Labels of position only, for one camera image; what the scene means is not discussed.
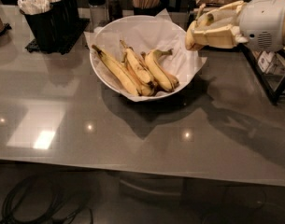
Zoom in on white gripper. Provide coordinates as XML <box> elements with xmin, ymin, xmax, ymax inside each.
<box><xmin>192</xmin><ymin>0</ymin><xmax>285</xmax><ymax>51</ymax></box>

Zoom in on yellow banana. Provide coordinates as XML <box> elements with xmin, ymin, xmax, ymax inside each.
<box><xmin>185</xmin><ymin>4</ymin><xmax>214</xmax><ymax>51</ymax></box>
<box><xmin>121</xmin><ymin>40</ymin><xmax>157</xmax><ymax>96</ymax></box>
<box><xmin>141</xmin><ymin>49</ymin><xmax>179</xmax><ymax>92</ymax></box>
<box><xmin>92</xmin><ymin>45</ymin><xmax>141</xmax><ymax>96</ymax></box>

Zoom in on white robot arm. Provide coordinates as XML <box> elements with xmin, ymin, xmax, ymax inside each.
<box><xmin>187</xmin><ymin>0</ymin><xmax>285</xmax><ymax>51</ymax></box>

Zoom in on white bowl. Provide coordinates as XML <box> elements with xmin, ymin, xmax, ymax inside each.
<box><xmin>89</xmin><ymin>14</ymin><xmax>197</xmax><ymax>102</ymax></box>

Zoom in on black napkin dispenser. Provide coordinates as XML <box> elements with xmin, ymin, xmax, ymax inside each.
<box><xmin>187</xmin><ymin>0</ymin><xmax>248</xmax><ymax>53</ymax></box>

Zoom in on white condiment packets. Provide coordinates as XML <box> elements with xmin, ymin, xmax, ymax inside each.
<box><xmin>258</xmin><ymin>51</ymin><xmax>285</xmax><ymax>76</ymax></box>

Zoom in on white paper liner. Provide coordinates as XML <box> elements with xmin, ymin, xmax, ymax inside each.
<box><xmin>83</xmin><ymin>8</ymin><xmax>207</xmax><ymax>103</ymax></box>

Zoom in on black capped shaker right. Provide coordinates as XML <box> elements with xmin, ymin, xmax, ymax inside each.
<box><xmin>106</xmin><ymin>0</ymin><xmax>122</xmax><ymax>21</ymax></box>

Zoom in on black capped shaker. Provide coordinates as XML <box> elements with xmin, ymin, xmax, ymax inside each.
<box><xmin>106</xmin><ymin>0</ymin><xmax>122</xmax><ymax>21</ymax></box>
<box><xmin>88</xmin><ymin>0</ymin><xmax>107</xmax><ymax>29</ymax></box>

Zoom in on black capped shaker left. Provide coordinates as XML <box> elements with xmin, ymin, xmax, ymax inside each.
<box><xmin>88</xmin><ymin>0</ymin><xmax>107</xmax><ymax>29</ymax></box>

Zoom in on black rubber mat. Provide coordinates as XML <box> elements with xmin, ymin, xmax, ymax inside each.
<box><xmin>25</xmin><ymin>18</ymin><xmax>89</xmax><ymax>54</ymax></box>

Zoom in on black cutlery holder rear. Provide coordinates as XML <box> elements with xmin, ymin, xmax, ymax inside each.
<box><xmin>64</xmin><ymin>0</ymin><xmax>79</xmax><ymax>25</ymax></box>

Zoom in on black cutlery holder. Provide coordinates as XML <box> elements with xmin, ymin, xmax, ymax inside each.
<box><xmin>21</xmin><ymin>4</ymin><xmax>64</xmax><ymax>52</ymax></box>
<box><xmin>64</xmin><ymin>0</ymin><xmax>79</xmax><ymax>25</ymax></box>

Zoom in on black cutlery holder front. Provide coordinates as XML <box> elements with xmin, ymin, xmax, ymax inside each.
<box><xmin>21</xmin><ymin>4</ymin><xmax>64</xmax><ymax>52</ymax></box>

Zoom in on white plastic cutlery bundle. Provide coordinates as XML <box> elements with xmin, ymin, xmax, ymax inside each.
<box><xmin>17</xmin><ymin>0</ymin><xmax>61</xmax><ymax>15</ymax></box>

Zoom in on black wire condiment rack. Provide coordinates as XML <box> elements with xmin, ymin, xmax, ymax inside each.
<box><xmin>238</xmin><ymin>45</ymin><xmax>285</xmax><ymax>105</ymax></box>

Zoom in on black cable on floor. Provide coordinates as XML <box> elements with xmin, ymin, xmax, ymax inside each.
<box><xmin>0</xmin><ymin>175</ymin><xmax>94</xmax><ymax>224</ymax></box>

